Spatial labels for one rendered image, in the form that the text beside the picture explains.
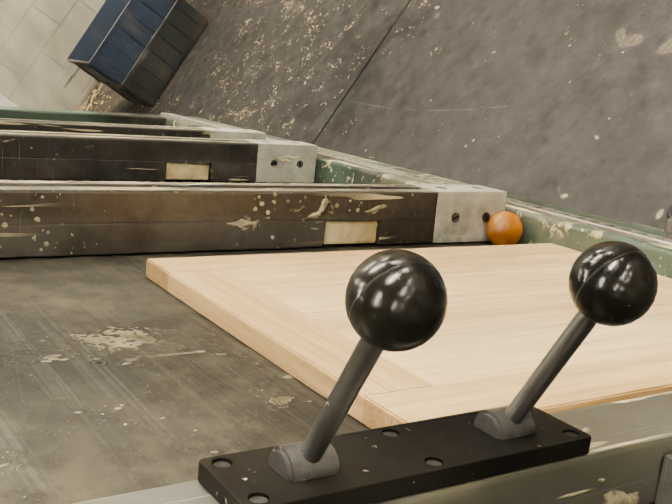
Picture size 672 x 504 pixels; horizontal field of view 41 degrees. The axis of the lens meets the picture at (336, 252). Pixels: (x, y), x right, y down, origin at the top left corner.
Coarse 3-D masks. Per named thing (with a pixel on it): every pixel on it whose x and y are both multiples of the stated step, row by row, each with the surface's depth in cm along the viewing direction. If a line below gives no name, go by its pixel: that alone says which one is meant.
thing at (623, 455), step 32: (576, 416) 51; (608, 416) 51; (640, 416) 52; (608, 448) 47; (640, 448) 48; (480, 480) 42; (512, 480) 43; (544, 480) 44; (576, 480) 46; (608, 480) 47; (640, 480) 49
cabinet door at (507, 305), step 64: (256, 256) 93; (320, 256) 96; (448, 256) 103; (512, 256) 107; (576, 256) 111; (256, 320) 71; (320, 320) 73; (448, 320) 77; (512, 320) 79; (640, 320) 84; (320, 384) 61; (384, 384) 59; (448, 384) 60; (512, 384) 62; (576, 384) 63; (640, 384) 64
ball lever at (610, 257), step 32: (608, 256) 38; (640, 256) 38; (576, 288) 39; (608, 288) 38; (640, 288) 38; (576, 320) 41; (608, 320) 38; (544, 384) 43; (480, 416) 45; (512, 416) 44
